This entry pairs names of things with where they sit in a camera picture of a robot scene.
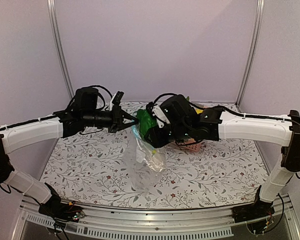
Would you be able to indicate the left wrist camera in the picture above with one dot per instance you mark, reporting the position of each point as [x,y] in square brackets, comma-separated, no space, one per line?
[116,100]

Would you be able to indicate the aluminium frame post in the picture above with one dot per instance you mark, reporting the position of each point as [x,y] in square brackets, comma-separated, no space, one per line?
[51,5]
[252,51]

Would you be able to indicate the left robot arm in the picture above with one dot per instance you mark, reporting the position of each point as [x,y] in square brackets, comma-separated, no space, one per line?
[81,112]

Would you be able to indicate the front aluminium rail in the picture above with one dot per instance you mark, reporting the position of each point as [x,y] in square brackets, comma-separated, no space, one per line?
[115,223]

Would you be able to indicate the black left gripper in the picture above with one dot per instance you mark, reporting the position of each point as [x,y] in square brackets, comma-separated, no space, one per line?
[117,122]

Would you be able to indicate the pink perforated plastic basket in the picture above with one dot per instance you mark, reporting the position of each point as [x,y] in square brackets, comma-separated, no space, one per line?
[190,145]

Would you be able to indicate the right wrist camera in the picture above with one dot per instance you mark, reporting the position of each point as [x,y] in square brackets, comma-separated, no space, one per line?
[156,111]

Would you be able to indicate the clear zip top bag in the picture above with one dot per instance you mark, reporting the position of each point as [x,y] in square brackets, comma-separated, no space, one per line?
[145,164]

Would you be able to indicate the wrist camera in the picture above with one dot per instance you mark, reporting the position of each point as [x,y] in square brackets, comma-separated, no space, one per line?
[156,111]
[116,100]

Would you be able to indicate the aluminium left frame post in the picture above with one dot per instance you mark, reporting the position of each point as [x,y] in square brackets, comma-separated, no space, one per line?
[51,5]

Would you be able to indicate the aluminium right frame post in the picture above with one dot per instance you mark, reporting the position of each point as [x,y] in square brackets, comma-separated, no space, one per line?
[252,51]

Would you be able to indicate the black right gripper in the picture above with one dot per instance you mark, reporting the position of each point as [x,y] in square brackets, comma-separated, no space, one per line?
[156,140]

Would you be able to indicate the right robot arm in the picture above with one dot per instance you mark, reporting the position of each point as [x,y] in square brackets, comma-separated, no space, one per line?
[177,120]

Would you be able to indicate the toy bok choy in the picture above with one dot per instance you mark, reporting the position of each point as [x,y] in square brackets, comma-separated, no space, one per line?
[146,121]

